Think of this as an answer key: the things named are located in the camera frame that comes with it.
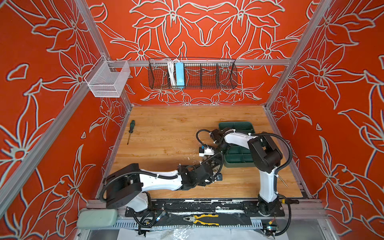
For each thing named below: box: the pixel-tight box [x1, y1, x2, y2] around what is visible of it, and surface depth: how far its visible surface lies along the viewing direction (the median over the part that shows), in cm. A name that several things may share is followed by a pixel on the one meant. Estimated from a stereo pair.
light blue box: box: [175, 62, 185, 86], surface depth 91 cm
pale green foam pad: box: [76, 209, 118, 229], surface depth 69 cm
